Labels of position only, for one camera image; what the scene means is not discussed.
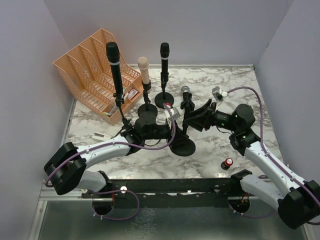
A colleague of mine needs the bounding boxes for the red white staples box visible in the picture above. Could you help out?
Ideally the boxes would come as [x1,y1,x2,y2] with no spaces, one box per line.
[127,88,139,100]

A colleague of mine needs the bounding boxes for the black microphone silver grille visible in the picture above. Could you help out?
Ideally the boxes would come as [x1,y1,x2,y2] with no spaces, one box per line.
[180,85,193,111]

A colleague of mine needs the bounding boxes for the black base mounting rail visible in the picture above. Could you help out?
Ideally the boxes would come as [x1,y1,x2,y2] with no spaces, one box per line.
[89,172,261,210]

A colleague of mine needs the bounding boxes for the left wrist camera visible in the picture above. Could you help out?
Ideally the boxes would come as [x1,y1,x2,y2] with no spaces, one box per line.
[163,103,181,123]

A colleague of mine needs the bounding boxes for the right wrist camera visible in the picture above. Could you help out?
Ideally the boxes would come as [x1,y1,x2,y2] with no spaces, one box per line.
[211,86,229,103]

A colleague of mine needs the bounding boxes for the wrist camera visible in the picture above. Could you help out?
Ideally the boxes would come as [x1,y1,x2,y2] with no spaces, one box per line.
[211,86,229,103]
[163,103,181,123]

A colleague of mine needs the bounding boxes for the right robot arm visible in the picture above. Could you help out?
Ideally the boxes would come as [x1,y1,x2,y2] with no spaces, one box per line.
[183,100,320,229]

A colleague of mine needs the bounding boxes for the red black small bottle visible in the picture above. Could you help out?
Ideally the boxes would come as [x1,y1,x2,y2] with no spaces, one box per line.
[220,158,233,171]

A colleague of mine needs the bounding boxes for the black tripod microphone stand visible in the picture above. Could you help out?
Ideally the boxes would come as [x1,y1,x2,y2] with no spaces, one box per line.
[112,93,133,138]

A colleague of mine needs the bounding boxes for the purple cable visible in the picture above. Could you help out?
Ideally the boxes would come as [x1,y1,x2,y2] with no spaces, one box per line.
[223,86,320,224]
[44,103,177,221]

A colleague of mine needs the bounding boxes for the black microphone white band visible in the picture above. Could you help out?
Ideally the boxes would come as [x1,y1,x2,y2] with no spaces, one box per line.
[106,42,124,98]

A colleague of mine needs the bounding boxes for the small white clip piece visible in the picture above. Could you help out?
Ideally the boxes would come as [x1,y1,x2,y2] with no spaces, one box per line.
[92,132,111,142]

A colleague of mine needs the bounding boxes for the peach pink microphone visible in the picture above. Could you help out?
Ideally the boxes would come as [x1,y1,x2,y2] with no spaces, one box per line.
[137,56,150,85]

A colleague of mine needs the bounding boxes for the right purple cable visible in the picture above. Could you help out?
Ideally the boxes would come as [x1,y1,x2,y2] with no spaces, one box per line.
[223,86,320,224]

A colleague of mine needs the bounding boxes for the peach plastic file organizer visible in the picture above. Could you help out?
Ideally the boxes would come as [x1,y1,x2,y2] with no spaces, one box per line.
[53,28,143,126]

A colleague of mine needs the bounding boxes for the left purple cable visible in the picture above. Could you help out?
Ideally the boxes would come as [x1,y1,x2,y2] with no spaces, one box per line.
[44,103,177,221]

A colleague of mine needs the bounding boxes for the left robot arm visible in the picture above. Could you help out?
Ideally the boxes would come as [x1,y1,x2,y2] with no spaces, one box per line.
[43,112,181,195]

